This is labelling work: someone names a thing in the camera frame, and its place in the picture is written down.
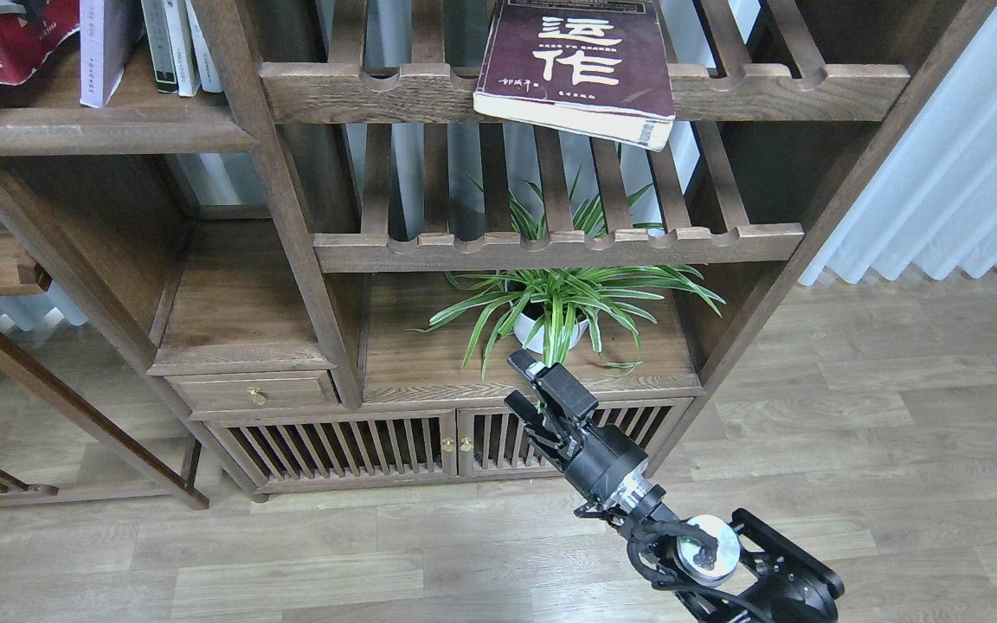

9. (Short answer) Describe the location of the dark red Chinese book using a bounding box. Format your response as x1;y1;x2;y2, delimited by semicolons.
473;1;677;152

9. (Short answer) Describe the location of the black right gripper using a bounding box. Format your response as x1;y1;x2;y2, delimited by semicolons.
504;350;652;520

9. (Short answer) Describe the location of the white upright book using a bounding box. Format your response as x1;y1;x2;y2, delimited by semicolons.
185;0;224;93
162;0;199;98

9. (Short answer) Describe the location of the dark wooden bookshelf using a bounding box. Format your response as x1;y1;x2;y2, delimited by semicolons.
0;1;994;499

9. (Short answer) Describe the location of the brass drawer knob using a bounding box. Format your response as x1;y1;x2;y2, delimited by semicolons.
247;387;268;407

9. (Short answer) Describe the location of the red textbook with photos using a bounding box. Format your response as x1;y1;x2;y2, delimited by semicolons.
0;1;80;86

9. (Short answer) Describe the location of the white upright book right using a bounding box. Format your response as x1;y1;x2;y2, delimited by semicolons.
185;0;224;93

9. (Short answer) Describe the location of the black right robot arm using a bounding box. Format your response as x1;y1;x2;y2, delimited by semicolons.
505;350;846;622

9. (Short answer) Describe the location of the white pleated curtain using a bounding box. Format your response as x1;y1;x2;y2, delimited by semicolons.
799;7;997;286

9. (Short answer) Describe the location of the white lavender paperback book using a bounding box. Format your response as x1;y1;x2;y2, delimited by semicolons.
79;1;143;109

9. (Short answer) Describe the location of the green spider plant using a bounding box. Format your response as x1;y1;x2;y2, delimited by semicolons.
412;164;725;382

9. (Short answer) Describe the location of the white plant pot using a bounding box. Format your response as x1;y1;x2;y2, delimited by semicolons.
513;308;589;359

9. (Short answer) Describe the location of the grey upright book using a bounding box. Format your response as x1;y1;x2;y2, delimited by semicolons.
141;0;178;93

